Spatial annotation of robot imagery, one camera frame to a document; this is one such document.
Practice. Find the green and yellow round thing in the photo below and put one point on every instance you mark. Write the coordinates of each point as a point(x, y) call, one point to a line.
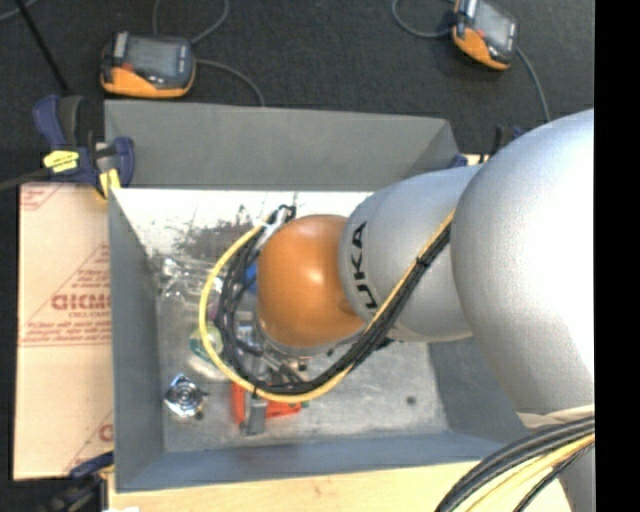
point(205, 342)

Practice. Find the orange and grey tool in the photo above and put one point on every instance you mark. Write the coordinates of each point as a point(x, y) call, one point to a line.
point(280, 409)

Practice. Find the clear round glass thing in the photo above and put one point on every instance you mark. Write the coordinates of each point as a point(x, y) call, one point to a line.
point(184, 396)

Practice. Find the clear plastic bottle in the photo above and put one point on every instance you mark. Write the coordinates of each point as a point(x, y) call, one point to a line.
point(182, 280)

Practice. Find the grey metal bin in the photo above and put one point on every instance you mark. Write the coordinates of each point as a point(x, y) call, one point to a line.
point(280, 145)

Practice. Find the brown cardboard board red print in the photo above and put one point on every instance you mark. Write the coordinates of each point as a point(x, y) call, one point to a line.
point(60, 260)

